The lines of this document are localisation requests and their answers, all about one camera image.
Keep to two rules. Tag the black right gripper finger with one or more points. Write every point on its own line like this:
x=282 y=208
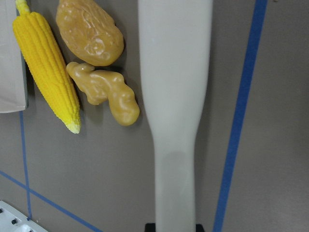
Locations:
x=152 y=227

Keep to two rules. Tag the tan toy ginger root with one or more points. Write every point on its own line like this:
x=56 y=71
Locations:
x=101 y=85

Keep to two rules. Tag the beige plastic dustpan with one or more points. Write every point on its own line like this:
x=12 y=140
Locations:
x=13 y=81

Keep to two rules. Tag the yellow toy corn cob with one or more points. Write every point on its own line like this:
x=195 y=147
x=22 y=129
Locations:
x=46 y=64

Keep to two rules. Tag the brown toy potato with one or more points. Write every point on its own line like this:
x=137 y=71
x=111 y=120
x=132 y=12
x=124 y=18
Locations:
x=89 y=32

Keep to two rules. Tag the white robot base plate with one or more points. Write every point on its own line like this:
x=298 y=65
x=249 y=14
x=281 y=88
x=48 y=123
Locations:
x=12 y=220

